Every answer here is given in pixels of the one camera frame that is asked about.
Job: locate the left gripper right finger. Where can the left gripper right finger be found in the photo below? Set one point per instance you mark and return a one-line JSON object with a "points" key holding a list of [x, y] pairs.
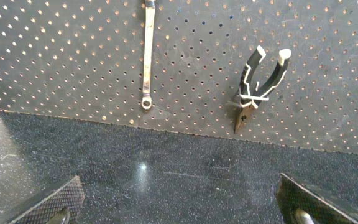
{"points": [[306, 202]]}

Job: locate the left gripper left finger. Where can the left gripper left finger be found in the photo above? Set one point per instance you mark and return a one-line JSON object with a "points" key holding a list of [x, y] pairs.
{"points": [[54, 202]]}

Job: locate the wrench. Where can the wrench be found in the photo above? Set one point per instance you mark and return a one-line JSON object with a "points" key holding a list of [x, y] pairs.
{"points": [[148, 53]]}

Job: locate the black pegboard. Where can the black pegboard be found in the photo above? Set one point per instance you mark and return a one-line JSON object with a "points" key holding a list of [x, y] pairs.
{"points": [[197, 65]]}

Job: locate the black and white pliers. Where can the black and white pliers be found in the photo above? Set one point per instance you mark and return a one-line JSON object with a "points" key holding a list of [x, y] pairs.
{"points": [[253, 90]]}

